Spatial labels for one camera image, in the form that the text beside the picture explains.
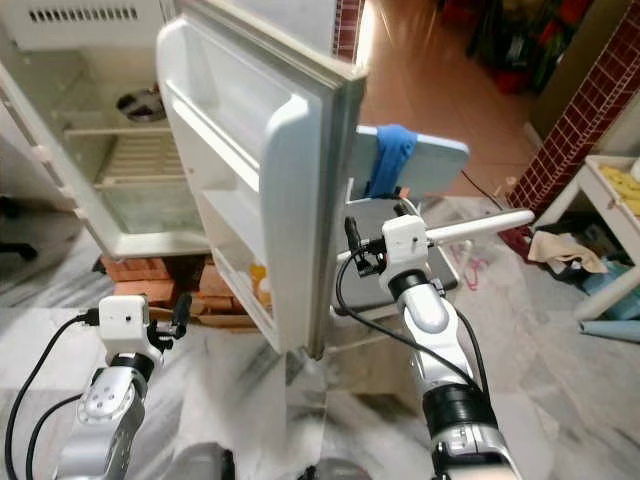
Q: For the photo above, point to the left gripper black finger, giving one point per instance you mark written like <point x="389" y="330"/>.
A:
<point x="182" y="312"/>

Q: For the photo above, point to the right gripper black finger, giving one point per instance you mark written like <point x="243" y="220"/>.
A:
<point x="402" y="208"/>
<point x="351" y="245"/>

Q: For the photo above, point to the silver fridge door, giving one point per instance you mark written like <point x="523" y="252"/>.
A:
<point x="260" y="120"/>

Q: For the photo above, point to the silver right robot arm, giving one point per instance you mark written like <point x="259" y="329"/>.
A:
<point x="425" y="315"/>

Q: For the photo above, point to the brown cardboard sheet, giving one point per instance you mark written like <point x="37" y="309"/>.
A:
<point x="222" y="310"/>

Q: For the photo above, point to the blue cloth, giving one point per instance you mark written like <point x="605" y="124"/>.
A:
<point x="390" y="160"/>

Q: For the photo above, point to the grey white folding chair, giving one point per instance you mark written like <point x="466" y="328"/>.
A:
<point x="435" y="165"/>

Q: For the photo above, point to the yellow bottle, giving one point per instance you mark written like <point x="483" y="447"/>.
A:
<point x="260" y="282"/>

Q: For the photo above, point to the pink plastic hanger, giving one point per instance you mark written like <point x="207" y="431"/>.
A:
<point x="472" y="268"/>

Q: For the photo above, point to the grey left robot leg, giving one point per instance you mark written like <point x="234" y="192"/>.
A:
<point x="195" y="465"/>

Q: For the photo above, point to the grey robot leg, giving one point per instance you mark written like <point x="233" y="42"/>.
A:
<point x="195" y="465"/>
<point x="328" y="472"/>

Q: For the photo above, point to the beige crumpled cloth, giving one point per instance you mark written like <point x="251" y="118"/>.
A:
<point x="568" y="252"/>

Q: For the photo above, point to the black stand leg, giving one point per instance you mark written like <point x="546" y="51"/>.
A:
<point x="20" y="240"/>

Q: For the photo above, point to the steel bowl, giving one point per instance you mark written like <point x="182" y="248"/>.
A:
<point x="142" y="104"/>

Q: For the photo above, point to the grey right robot leg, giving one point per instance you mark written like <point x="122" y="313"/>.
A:
<point x="328" y="472"/>

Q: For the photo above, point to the yellow food pile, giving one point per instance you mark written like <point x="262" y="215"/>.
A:
<point x="622" y="188"/>

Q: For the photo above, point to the pale blue plastic tube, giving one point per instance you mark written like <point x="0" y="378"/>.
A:
<point x="610" y="325"/>

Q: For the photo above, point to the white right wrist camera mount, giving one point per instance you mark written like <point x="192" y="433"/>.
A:
<point x="405" y="243"/>

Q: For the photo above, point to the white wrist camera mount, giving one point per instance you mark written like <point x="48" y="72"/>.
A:
<point x="128" y="326"/>
<point x="405" y="243"/>

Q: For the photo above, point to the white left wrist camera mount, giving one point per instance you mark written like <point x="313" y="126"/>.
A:
<point x="128" y="326"/>

